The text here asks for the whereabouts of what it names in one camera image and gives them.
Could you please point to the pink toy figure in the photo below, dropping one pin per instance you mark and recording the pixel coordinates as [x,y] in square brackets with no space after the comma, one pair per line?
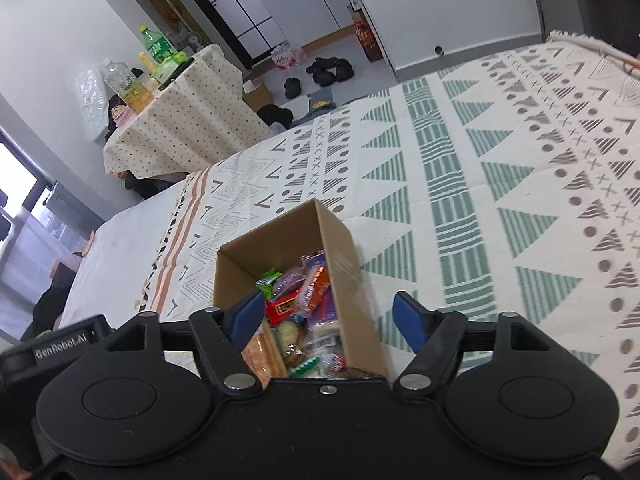
[120,112]

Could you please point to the dark cloth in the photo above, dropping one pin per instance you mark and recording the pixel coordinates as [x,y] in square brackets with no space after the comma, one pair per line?
[50,305]

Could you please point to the bright green snack packet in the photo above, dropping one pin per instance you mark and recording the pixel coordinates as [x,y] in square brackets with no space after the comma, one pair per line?
[267,280]

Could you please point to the green soda bottle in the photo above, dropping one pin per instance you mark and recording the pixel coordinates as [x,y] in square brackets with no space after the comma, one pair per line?
[154,45]

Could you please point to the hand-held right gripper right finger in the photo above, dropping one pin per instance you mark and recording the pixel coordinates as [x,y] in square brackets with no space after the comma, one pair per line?
[412,320]

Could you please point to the small cardboard box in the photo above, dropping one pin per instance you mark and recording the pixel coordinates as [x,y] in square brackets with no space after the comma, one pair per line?
[257,92]

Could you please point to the pink and white plastic bag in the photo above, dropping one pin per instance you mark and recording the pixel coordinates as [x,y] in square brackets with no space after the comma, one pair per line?
[289,57]

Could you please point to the red snack packet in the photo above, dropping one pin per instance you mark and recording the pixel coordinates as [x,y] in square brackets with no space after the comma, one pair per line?
[281,308]

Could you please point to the black slipper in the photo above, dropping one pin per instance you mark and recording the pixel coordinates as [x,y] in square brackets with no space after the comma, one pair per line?
[344,69]
[322,72]
[292,87]

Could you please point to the clear bottle of yellow drink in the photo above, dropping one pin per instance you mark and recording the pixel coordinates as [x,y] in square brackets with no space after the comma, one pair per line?
[125,85]

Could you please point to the thin green snack packet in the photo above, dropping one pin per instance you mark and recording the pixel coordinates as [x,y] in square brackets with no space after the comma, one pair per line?
[305,367]

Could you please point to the black framed glass door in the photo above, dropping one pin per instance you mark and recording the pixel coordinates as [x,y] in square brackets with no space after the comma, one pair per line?
[225,5]

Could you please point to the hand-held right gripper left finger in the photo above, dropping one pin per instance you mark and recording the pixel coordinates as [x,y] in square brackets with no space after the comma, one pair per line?
[247,317]

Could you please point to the white kitchen cabinet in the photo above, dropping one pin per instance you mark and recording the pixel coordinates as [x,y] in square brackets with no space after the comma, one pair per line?
[300,10]

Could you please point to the table with dotted tablecloth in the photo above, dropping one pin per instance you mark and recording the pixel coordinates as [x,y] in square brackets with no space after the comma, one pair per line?
[200,120]

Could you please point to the small yellow bottle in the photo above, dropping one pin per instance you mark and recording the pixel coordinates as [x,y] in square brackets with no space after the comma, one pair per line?
[146,62]

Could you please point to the black flat device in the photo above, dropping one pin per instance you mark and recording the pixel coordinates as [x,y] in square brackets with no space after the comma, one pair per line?
[180,72]

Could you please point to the green tissue pack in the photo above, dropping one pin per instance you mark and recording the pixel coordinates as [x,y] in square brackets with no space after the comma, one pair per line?
[169,66]

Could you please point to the bubble wrap sheet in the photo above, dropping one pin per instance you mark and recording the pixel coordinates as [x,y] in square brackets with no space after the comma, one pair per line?
[90,100]

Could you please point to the small orange snack packet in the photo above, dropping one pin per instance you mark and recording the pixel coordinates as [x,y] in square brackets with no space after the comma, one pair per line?
[315,285]

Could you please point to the window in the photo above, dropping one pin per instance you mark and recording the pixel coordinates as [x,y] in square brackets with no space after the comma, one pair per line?
[15,185]

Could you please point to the clear packet of purple sweets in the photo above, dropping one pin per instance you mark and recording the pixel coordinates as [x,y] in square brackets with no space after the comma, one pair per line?
[289,282]

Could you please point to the striped fringed cloth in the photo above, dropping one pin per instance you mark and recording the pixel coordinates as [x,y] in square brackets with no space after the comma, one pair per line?
[595,47]

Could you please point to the white bed sheet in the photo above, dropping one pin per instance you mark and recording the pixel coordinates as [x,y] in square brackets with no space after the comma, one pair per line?
[125,245]

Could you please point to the red labelled bottle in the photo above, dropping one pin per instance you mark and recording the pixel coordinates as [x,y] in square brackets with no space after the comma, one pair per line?
[367,35]

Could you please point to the orange cracker packet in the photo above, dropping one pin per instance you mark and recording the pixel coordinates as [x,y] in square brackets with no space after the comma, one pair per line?
[262,357]

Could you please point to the grey blue floor cloth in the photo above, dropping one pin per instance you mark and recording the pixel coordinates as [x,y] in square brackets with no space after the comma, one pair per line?
[319,102]

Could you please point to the grey appliance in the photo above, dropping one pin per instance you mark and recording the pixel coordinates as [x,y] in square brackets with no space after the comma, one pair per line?
[70,210]

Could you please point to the purple snack packet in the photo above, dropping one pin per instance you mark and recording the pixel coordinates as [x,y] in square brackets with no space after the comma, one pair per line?
[326,305]

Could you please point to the dark bundle under table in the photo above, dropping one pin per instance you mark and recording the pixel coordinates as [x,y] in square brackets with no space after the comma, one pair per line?
[150,185]

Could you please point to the black cloth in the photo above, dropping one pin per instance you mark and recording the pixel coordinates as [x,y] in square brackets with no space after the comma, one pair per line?
[111,115]

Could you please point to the black bag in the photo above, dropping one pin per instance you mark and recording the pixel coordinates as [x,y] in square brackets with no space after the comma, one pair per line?
[277,116]

